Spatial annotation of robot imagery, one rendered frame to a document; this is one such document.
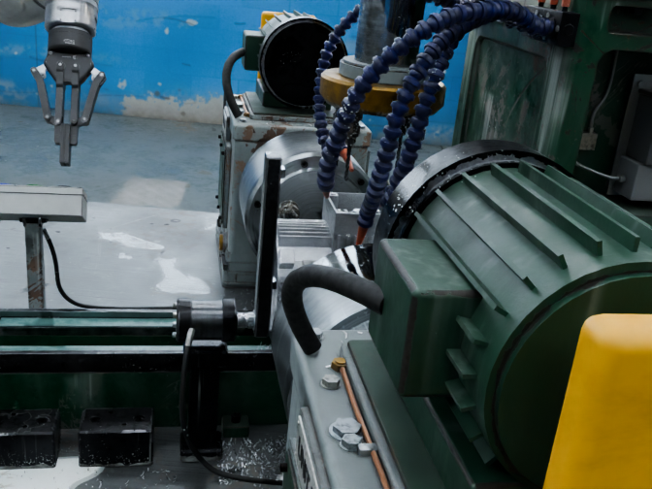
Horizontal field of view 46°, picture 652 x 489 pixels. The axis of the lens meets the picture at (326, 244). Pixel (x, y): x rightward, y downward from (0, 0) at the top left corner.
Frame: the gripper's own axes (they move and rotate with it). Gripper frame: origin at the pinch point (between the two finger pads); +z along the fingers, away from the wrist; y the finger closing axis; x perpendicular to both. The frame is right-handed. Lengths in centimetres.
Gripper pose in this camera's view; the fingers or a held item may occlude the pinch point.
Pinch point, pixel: (65, 145)
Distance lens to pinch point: 142.2
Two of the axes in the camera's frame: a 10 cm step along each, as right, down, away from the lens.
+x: -2.0, 1.3, 9.7
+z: 0.0, 9.9, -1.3
